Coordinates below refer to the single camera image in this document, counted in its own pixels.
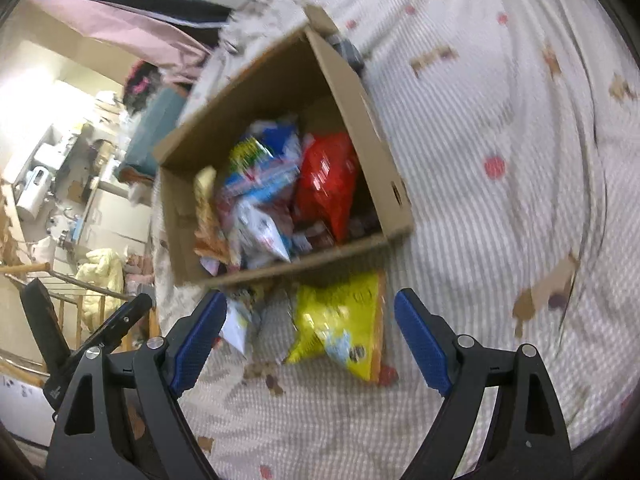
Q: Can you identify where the cardboard box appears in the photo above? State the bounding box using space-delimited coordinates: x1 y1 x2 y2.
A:
152 5 416 288

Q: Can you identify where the dark patterned cloth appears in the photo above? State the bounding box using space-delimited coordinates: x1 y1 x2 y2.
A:
327 35 368 78

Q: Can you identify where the wooden railing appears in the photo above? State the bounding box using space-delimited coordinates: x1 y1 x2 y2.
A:
0 260 151 361

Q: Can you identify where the checked printed blanket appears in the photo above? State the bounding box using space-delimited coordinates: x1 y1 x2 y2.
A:
150 0 636 480

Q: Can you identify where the green yellow snack packet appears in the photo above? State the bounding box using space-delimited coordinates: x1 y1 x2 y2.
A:
227 137 271 177

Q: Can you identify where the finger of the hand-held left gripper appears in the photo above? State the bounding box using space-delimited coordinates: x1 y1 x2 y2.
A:
75 292 153 357

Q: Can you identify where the black pink cloth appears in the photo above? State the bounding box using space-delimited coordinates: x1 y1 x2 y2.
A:
122 60 166 111

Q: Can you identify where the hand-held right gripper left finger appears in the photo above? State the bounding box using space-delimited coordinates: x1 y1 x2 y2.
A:
47 289 229 480

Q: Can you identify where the white bear-print snack packet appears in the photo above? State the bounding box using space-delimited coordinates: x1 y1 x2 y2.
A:
220 287 271 356

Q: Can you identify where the light blue snack packet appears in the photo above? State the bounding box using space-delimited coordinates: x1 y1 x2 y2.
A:
220 157 301 202

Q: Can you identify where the beige snack packet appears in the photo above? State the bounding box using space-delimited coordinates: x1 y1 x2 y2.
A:
192 166 231 266

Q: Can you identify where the white red triangular snack packet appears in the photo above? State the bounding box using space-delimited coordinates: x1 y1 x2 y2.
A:
235 200 293 266

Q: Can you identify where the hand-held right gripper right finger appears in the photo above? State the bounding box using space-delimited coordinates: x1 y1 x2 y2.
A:
394 287 574 480

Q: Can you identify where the pale yellow cloth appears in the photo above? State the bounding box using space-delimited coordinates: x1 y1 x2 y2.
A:
75 247 126 321

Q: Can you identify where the white appliance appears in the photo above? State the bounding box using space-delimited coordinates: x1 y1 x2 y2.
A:
15 165 53 218

